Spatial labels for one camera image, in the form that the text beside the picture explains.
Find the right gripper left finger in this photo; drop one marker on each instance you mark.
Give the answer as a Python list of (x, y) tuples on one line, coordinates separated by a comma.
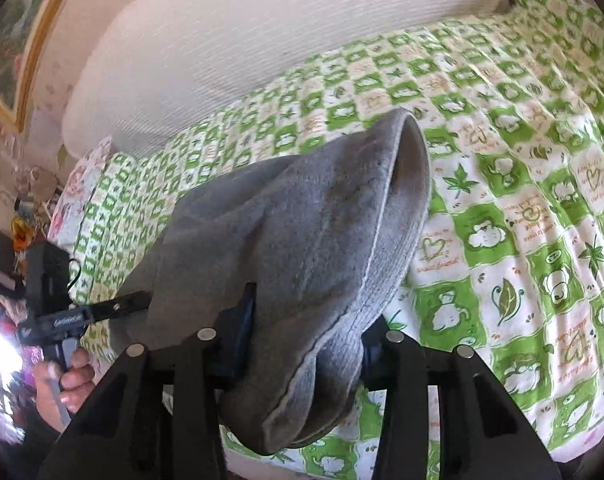
[(234, 328)]

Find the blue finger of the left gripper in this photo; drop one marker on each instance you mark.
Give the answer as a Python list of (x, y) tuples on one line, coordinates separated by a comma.
[(121, 306)]

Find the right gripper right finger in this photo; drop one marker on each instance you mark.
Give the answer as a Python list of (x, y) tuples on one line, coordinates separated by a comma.
[(376, 368)]

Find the grey sweat pants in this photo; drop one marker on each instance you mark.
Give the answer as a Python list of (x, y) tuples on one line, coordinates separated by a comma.
[(326, 237)]

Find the person's left hand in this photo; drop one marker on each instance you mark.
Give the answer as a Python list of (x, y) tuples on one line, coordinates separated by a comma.
[(76, 384)]

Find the floral pink pillow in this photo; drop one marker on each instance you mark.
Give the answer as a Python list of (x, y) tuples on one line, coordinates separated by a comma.
[(69, 211)]

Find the green white patterned bedsheet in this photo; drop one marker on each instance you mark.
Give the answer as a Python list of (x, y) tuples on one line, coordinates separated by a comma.
[(511, 259)]

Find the white striped headboard cushion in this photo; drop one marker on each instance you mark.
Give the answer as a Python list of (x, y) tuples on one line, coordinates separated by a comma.
[(161, 65)]

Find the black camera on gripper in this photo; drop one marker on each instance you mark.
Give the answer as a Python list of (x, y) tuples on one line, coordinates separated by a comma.
[(47, 279)]

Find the gold framed wall picture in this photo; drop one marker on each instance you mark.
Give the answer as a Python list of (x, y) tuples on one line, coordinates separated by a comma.
[(24, 28)]

